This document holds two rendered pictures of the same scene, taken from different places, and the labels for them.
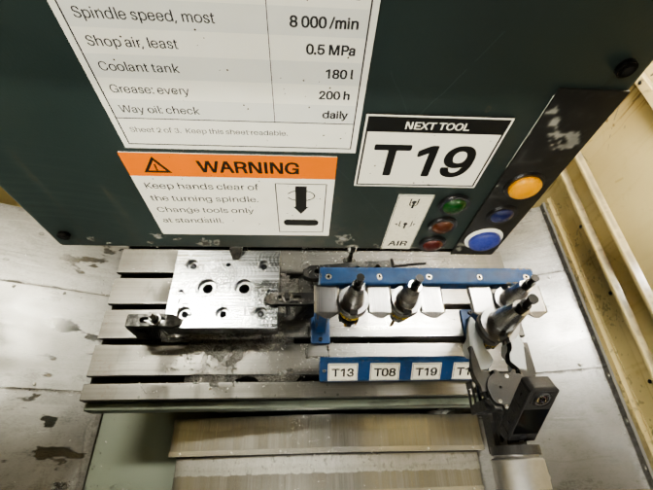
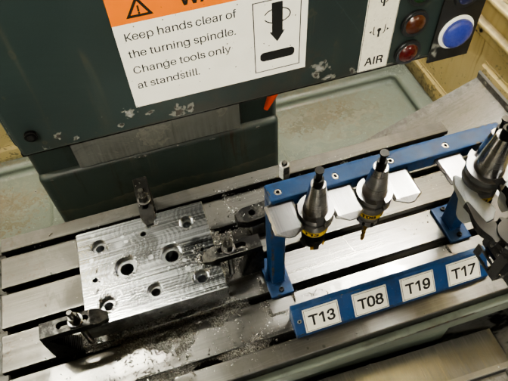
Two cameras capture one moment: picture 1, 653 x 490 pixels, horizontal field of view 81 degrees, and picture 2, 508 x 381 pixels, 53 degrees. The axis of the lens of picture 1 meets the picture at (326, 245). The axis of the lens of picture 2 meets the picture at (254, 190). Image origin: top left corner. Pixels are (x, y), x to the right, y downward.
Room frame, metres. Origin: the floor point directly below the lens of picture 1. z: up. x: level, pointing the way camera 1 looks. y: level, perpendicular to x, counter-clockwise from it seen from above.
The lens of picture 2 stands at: (-0.15, 0.10, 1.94)
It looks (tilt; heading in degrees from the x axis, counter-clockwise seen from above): 53 degrees down; 352
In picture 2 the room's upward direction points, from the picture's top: 4 degrees counter-clockwise
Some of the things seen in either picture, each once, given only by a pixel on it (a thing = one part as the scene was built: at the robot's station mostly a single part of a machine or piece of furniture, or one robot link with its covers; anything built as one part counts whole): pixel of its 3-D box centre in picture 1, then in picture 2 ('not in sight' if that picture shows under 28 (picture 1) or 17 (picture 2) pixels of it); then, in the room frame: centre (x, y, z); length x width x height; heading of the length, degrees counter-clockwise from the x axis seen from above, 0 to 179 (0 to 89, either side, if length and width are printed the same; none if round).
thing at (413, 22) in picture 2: (442, 227); (415, 23); (0.21, -0.11, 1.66); 0.02 x 0.01 x 0.02; 97
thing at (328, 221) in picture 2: (353, 301); (315, 212); (0.32, -0.07, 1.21); 0.06 x 0.06 x 0.03
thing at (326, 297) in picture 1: (326, 301); (285, 220); (0.31, -0.01, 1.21); 0.07 x 0.05 x 0.01; 7
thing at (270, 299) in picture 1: (290, 302); (233, 255); (0.40, 0.08, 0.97); 0.13 x 0.03 x 0.15; 97
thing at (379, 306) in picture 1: (379, 301); (345, 203); (0.33, -0.12, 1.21); 0.07 x 0.05 x 0.01; 7
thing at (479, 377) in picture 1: (485, 371); (491, 224); (0.17, -0.28, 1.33); 0.09 x 0.05 x 0.02; 20
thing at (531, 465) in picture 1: (521, 471); not in sight; (0.04, -0.32, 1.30); 0.08 x 0.05 x 0.08; 96
